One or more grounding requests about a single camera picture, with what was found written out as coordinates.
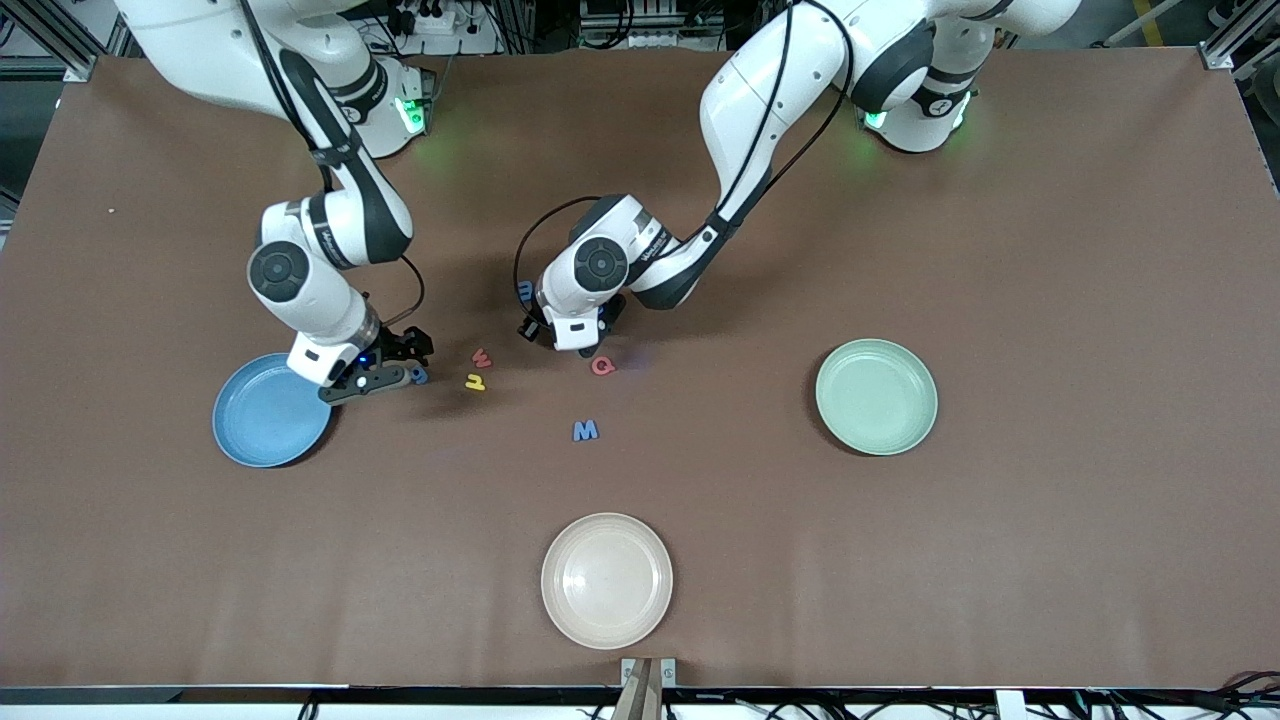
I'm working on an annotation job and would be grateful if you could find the blue round plate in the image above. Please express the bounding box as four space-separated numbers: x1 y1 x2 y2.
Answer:
211 352 335 469

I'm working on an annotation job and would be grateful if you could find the beige round plate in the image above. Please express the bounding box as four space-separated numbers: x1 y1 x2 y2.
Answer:
540 512 674 651

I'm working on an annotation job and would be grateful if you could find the white power strip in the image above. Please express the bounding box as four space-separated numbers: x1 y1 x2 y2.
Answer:
385 0 503 57

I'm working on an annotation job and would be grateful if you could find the black electronics rack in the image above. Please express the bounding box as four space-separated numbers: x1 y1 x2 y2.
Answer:
578 0 726 51

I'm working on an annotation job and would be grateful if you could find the green round plate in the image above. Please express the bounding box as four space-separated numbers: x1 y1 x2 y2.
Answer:
814 338 940 457

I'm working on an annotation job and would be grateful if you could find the tan wooden strip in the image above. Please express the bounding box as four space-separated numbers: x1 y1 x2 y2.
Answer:
612 660 663 720

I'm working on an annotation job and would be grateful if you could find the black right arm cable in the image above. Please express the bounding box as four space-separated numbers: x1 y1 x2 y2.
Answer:
235 0 428 336

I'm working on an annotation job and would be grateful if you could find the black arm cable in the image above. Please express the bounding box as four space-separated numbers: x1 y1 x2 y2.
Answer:
513 0 871 326
235 0 428 336

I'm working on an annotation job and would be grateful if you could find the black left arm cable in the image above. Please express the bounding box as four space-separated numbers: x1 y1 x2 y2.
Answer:
513 0 871 326

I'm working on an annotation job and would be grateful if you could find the metal table edge bracket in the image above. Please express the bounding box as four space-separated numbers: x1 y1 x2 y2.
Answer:
620 656 678 691

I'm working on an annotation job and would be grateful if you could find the aluminium frame profile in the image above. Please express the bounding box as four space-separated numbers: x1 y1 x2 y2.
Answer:
0 0 131 83
1198 0 1280 81

